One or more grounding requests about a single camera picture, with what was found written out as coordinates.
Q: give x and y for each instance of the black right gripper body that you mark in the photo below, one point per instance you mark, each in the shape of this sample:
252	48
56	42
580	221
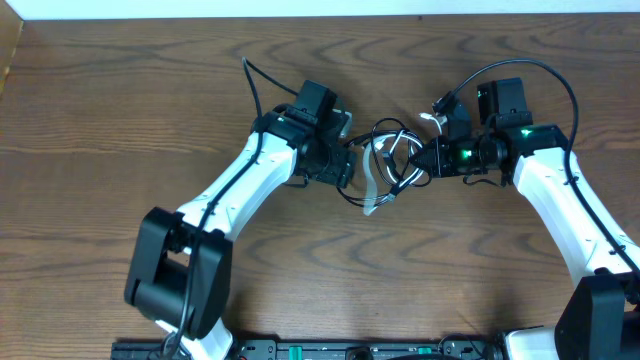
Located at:
433	159

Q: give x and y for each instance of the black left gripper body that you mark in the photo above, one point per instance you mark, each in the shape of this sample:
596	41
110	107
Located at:
345	168

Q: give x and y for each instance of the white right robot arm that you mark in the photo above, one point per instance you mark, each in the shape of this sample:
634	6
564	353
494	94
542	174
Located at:
537	159

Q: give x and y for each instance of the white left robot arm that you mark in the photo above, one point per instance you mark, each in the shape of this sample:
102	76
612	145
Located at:
180	272

